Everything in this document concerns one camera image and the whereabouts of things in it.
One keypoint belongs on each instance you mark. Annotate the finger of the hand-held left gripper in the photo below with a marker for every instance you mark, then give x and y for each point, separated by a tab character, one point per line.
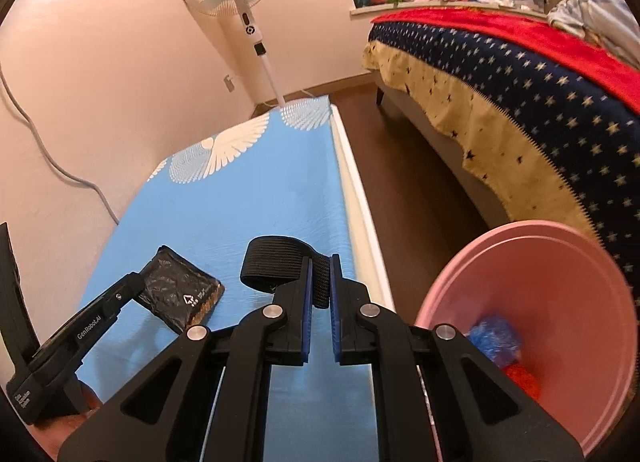
120	294

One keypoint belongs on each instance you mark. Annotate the black plastic packet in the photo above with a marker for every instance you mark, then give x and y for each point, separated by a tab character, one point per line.
175	292

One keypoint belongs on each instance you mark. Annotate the pink plastic basin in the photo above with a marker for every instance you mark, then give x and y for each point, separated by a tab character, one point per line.
525	282

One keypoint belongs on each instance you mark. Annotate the red blanket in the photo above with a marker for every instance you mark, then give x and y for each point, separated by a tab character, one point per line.
525	37

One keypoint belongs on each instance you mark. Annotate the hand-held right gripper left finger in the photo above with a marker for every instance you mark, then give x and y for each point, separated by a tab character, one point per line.
307	314

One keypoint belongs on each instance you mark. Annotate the blue printed table cover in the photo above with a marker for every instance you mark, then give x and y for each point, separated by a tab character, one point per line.
250	192

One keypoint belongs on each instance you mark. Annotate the navy star-print blanket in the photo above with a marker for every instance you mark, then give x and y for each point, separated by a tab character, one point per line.
500	107

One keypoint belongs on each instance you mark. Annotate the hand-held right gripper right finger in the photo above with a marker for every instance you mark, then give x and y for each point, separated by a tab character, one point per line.
336	314

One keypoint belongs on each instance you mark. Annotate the pale striped cloth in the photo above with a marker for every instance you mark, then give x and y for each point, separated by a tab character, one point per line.
595	17

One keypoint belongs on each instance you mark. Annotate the blue bubble plastic bag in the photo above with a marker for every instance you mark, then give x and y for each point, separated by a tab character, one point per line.
495	339

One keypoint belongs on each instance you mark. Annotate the orange plastic bag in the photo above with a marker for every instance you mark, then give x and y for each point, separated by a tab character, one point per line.
522	382

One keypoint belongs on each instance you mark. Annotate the wall outlet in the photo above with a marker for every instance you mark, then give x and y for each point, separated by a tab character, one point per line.
229	83

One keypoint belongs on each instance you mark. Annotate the person's left hand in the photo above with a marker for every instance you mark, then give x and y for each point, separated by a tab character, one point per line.
65	432

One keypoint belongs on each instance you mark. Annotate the grey bed frame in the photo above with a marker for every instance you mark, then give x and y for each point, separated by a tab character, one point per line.
450	162

